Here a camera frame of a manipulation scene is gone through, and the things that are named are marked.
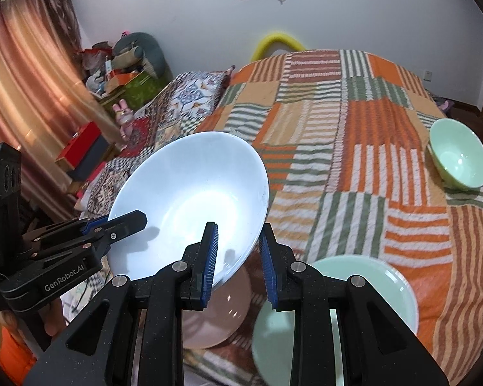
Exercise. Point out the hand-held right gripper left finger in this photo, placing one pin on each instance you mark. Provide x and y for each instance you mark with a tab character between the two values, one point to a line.
210	265

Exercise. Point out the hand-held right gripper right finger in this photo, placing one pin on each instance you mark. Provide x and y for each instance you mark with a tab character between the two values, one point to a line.
265	265

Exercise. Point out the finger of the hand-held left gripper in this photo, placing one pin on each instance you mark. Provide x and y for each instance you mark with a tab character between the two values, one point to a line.
92	224
124	223

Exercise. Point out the pink bowl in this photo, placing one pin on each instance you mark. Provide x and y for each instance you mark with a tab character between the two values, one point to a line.
215	321

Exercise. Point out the white bowl with dark spots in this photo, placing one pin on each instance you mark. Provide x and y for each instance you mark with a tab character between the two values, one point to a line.
193	185

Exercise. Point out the person's left hand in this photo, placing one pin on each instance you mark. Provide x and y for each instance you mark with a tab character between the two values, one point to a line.
54	317

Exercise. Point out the red box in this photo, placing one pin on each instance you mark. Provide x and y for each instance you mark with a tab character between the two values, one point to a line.
80	144

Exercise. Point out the pink bunny toy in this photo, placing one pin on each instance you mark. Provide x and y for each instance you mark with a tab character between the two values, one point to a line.
124	114

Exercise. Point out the green plate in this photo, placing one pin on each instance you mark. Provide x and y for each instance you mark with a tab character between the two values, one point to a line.
386	289

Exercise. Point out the green box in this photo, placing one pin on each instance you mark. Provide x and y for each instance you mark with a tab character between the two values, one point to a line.
139	88

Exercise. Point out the patterned quilt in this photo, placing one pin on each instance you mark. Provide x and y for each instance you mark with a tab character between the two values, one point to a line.
185	96

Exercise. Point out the striped patchwork blanket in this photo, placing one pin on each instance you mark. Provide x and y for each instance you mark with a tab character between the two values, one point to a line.
346	148

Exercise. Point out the brown striped curtain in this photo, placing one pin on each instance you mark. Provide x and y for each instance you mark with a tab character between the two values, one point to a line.
32	80

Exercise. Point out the pile of packages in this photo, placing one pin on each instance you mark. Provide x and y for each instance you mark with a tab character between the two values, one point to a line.
96	60

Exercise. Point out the grey plush toy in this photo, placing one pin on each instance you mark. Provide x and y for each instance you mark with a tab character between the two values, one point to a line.
145	46

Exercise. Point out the green bowl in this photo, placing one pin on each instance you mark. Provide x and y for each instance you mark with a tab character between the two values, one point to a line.
459	161

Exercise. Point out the yellow foam tube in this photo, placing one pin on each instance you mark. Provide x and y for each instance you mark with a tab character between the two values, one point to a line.
277	41

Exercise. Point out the small pink object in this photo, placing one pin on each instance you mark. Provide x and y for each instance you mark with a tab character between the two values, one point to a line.
444	105

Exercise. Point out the white wall socket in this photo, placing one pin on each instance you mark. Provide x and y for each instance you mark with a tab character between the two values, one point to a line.
427	75

